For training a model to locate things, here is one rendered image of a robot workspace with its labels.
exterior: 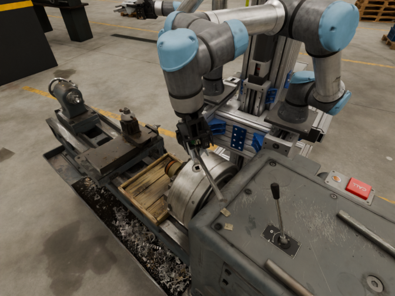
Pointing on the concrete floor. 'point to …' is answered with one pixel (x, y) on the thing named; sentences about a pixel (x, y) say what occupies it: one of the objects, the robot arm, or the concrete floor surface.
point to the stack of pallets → (376, 10)
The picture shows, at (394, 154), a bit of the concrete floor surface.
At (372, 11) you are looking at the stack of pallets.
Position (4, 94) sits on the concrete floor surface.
